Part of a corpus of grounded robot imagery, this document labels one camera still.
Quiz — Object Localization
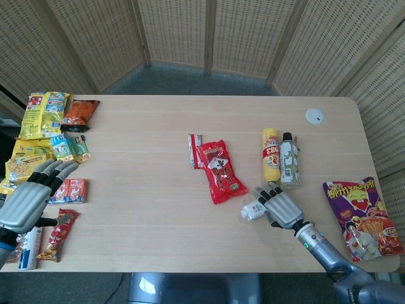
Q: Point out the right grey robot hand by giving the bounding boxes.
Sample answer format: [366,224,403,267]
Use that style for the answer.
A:
[252,184,305,231]

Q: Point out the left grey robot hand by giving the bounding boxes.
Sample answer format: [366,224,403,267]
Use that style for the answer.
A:
[0,159,78,236]

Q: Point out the white carton with screw cap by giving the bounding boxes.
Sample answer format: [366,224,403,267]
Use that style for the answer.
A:
[240,199,270,222]

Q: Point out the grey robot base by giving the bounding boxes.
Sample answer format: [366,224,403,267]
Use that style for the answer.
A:
[126,272,264,304]

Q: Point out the yellow cracker bag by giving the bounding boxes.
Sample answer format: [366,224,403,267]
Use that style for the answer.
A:
[0,157,48,194]

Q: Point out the red small packets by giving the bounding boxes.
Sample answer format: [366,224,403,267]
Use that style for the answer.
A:
[47,179,72,204]

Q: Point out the white blue can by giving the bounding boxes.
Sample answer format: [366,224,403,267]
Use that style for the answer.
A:
[17,226,43,270]

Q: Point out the clear bottle white label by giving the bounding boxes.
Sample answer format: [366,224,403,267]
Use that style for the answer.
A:
[279,132,301,190]

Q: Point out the small brown snack packet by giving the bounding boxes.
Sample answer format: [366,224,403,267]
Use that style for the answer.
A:
[5,234,26,263]

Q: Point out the red peanut snack bag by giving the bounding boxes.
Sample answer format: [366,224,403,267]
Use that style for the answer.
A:
[35,208,80,263]

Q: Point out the yellow lime chips bag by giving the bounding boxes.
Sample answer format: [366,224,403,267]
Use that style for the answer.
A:
[11,138,56,161]

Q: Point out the red milk carton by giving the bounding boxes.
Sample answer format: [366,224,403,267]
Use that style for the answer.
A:
[67,178,90,205]

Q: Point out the blue green drink carton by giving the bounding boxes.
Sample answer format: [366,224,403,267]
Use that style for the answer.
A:
[50,133,77,162]

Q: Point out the red snack pouch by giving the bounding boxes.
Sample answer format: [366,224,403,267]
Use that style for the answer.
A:
[196,140,249,205]

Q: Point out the purple snack bag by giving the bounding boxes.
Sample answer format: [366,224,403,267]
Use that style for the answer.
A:
[322,176,405,262]

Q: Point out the large yellow snack bag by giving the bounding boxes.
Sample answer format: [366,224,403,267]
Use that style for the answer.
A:
[18,91,71,141]

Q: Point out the orange black snack bag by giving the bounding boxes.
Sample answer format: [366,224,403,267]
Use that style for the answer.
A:
[59,99,101,133]

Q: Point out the small red white sachet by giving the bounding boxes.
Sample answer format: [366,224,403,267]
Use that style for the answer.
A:
[188,133,205,170]

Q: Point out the woven folding screen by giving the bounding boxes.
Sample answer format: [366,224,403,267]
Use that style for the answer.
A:
[0,0,405,222]

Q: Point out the white round cable grommet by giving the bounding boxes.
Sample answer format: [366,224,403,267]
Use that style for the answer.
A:
[305,108,325,124]

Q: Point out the thin black floor cable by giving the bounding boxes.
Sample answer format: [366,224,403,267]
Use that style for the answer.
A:
[111,273,127,304]

